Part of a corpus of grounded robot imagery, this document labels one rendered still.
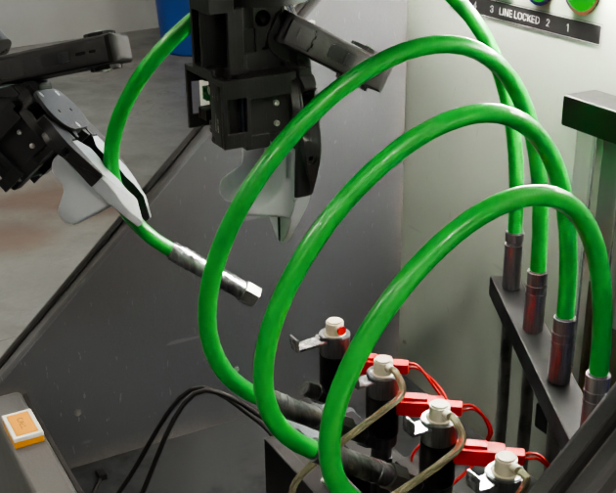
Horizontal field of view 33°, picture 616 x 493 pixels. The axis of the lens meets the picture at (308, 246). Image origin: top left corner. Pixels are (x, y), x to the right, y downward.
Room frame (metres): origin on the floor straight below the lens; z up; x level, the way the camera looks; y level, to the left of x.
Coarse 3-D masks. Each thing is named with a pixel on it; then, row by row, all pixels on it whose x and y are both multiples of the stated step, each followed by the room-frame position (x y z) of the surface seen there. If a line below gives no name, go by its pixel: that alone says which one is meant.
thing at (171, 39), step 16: (448, 0) 0.90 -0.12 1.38; (464, 0) 0.90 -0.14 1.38; (464, 16) 0.90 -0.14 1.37; (480, 16) 0.91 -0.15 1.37; (176, 32) 0.88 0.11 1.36; (480, 32) 0.90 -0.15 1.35; (160, 48) 0.87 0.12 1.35; (496, 48) 0.91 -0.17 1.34; (144, 64) 0.87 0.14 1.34; (128, 80) 0.88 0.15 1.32; (144, 80) 0.87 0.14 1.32; (496, 80) 0.91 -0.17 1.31; (128, 96) 0.87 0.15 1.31; (112, 112) 0.87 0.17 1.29; (128, 112) 0.87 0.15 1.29; (112, 128) 0.87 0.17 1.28; (112, 144) 0.87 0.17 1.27; (512, 144) 0.91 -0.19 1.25; (112, 160) 0.87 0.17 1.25; (512, 160) 0.91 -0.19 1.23; (512, 176) 0.91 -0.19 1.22; (128, 224) 0.87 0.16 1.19; (144, 224) 0.87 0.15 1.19; (512, 224) 0.91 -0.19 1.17; (144, 240) 0.87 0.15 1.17; (160, 240) 0.87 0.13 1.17; (512, 240) 0.91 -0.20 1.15
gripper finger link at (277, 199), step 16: (288, 160) 0.77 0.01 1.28; (272, 176) 0.77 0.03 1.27; (288, 176) 0.77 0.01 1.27; (272, 192) 0.77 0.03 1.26; (288, 192) 0.77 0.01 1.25; (256, 208) 0.76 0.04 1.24; (272, 208) 0.77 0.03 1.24; (288, 208) 0.77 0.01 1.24; (304, 208) 0.78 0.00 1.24; (288, 224) 0.78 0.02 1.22; (288, 240) 0.79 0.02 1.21
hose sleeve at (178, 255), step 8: (176, 248) 0.87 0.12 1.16; (184, 248) 0.88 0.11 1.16; (168, 256) 0.87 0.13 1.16; (176, 256) 0.87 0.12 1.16; (184, 256) 0.87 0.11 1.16; (192, 256) 0.88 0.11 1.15; (200, 256) 0.88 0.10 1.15; (176, 264) 0.88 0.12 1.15; (184, 264) 0.87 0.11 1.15; (192, 264) 0.87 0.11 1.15; (200, 264) 0.88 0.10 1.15; (192, 272) 0.88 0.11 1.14; (200, 272) 0.87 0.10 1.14; (224, 272) 0.88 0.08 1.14; (224, 280) 0.88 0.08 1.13; (232, 280) 0.88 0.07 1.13; (240, 280) 0.88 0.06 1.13; (224, 288) 0.88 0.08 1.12; (232, 288) 0.88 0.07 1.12; (240, 288) 0.88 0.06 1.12
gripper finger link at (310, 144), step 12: (312, 132) 0.76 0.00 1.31; (300, 144) 0.76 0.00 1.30; (312, 144) 0.76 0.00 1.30; (300, 156) 0.76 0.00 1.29; (312, 156) 0.76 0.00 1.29; (300, 168) 0.76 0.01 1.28; (312, 168) 0.76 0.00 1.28; (300, 180) 0.77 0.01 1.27; (312, 180) 0.77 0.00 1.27; (300, 192) 0.77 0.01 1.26; (312, 192) 0.77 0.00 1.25
